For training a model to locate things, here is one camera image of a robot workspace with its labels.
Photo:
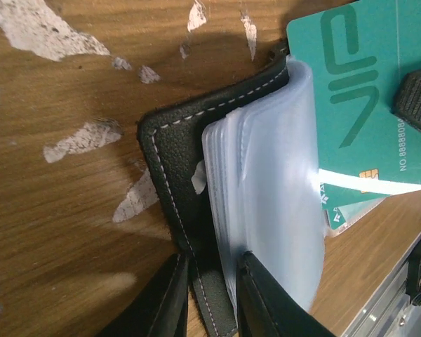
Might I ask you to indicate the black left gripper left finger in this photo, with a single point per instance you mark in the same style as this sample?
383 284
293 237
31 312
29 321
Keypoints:
161 308

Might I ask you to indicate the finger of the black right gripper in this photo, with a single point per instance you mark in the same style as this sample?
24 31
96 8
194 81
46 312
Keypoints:
407 100

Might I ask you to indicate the teal VIP card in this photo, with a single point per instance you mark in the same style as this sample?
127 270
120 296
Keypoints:
343 207
359 53

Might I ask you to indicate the aluminium mounting rail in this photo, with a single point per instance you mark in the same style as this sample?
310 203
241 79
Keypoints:
389 311

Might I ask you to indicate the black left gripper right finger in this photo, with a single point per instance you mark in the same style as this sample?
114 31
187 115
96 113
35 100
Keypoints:
265 309

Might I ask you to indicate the black leather card holder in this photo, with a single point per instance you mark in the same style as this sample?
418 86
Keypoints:
236 170

